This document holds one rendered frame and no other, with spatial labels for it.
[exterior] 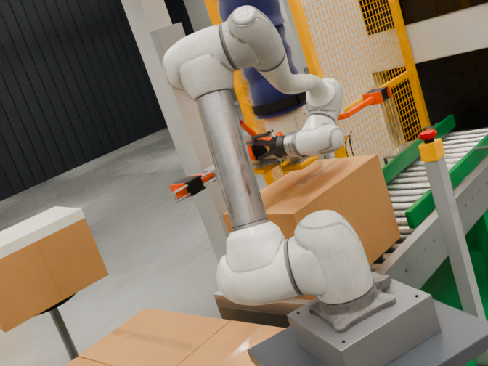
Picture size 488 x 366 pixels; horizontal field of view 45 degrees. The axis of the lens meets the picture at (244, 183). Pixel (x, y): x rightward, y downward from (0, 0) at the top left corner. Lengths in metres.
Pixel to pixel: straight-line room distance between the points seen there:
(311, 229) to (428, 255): 1.23
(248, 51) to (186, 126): 1.79
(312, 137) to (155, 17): 1.58
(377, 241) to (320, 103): 0.79
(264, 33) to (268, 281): 0.64
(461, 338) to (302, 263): 0.43
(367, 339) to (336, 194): 0.97
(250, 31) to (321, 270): 0.63
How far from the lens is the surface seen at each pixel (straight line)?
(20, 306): 3.25
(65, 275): 3.30
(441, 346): 1.60
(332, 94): 2.06
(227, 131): 1.59
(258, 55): 1.62
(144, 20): 3.34
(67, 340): 3.57
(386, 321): 1.55
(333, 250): 1.49
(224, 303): 2.61
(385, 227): 2.65
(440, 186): 2.42
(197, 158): 3.37
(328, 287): 1.54
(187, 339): 2.50
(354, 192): 2.47
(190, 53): 1.62
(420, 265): 2.61
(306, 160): 2.31
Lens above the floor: 1.63
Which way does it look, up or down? 14 degrees down
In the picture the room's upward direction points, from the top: 19 degrees counter-clockwise
